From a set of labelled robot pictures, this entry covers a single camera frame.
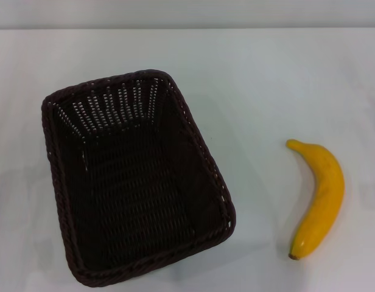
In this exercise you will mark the dark brown woven basket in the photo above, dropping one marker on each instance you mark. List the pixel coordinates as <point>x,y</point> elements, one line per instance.
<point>135,194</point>

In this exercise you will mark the yellow banana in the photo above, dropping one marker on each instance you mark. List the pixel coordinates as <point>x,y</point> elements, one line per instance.
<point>324,194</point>

